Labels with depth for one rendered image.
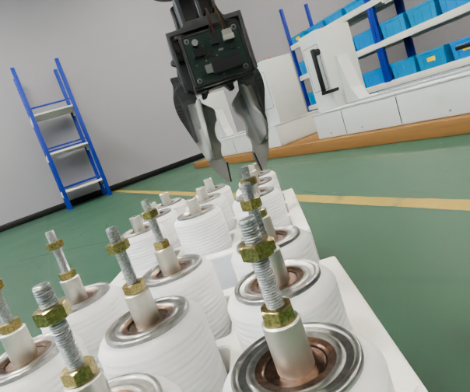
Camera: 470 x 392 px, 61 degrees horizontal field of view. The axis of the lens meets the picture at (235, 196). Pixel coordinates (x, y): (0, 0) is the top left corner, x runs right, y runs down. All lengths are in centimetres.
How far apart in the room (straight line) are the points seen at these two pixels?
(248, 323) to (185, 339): 5
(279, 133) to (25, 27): 452
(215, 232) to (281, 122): 277
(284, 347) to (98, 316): 29
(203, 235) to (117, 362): 42
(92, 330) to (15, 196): 604
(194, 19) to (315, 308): 26
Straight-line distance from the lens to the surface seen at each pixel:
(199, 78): 38
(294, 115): 354
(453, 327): 71
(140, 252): 76
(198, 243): 73
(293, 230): 46
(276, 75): 352
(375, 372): 23
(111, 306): 49
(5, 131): 655
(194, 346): 34
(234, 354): 41
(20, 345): 41
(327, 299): 32
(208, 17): 38
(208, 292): 45
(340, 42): 302
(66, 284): 51
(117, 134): 662
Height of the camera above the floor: 39
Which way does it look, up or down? 10 degrees down
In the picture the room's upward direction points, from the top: 19 degrees counter-clockwise
